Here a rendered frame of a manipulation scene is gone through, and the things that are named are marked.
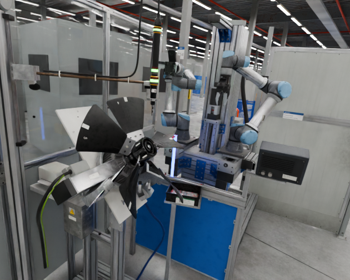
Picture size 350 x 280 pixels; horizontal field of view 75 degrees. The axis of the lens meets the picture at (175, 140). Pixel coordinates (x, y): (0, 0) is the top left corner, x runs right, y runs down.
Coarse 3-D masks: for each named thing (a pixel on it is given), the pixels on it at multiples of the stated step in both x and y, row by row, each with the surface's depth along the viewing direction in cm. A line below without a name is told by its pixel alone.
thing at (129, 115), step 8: (112, 104) 130; (120, 104) 131; (128, 104) 133; (136, 104) 134; (112, 112) 128; (120, 112) 129; (128, 112) 130; (136, 112) 132; (120, 120) 128; (128, 120) 128; (136, 120) 129; (128, 128) 127; (136, 128) 127
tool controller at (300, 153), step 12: (264, 144) 137; (276, 144) 137; (264, 156) 134; (276, 156) 131; (288, 156) 128; (300, 156) 125; (264, 168) 137; (276, 168) 134; (288, 168) 130; (300, 168) 128; (288, 180) 134; (300, 180) 131
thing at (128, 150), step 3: (126, 138) 115; (129, 138) 116; (126, 141) 116; (132, 141) 118; (135, 141) 119; (123, 144) 115; (126, 144) 116; (129, 144) 117; (132, 144) 118; (123, 147) 116; (129, 147) 118; (132, 147) 119; (120, 150) 115; (123, 150) 116; (126, 150) 117; (129, 150) 118; (123, 153) 117; (126, 153) 118
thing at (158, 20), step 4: (156, 20) 112; (160, 20) 113; (156, 24) 116; (160, 24) 113; (152, 88) 121; (156, 88) 122; (152, 92) 122; (156, 92) 123; (152, 96) 122; (152, 104) 124
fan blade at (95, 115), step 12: (96, 108) 104; (84, 120) 100; (96, 120) 103; (108, 120) 107; (84, 132) 100; (96, 132) 103; (108, 132) 107; (120, 132) 112; (84, 144) 100; (96, 144) 105; (108, 144) 109; (120, 144) 113
